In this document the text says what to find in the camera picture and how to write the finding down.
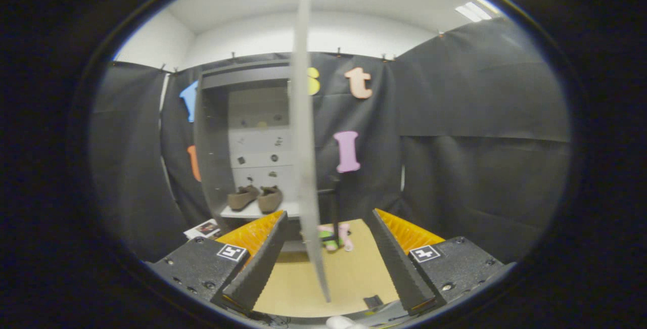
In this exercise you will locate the black backdrop cloth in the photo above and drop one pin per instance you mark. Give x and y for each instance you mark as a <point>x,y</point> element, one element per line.
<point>480,116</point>

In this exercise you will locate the brown fuzzy shoe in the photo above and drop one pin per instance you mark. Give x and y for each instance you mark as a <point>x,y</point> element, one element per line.
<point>270,200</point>
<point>242,198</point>

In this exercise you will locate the grey shoe cabinet door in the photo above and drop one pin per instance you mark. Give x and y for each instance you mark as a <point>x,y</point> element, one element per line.
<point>303,142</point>

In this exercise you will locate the grey shoe cabinet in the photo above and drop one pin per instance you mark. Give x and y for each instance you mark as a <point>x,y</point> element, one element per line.
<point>212,157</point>

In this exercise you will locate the green plush toy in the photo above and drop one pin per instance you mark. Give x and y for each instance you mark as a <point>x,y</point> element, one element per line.
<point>345,235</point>

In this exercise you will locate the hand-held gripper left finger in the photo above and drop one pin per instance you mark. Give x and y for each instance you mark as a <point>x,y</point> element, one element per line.
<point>263,263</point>

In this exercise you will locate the small black flat piece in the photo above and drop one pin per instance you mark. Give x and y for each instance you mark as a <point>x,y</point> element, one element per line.
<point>373,301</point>

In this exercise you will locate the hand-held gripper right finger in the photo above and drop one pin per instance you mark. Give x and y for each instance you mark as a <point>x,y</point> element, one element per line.
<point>394,263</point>

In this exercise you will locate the white book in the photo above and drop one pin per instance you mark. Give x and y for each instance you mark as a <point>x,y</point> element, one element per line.
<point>204,228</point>

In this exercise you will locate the small ceiling light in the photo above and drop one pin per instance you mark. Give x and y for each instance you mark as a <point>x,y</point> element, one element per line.
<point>472,12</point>

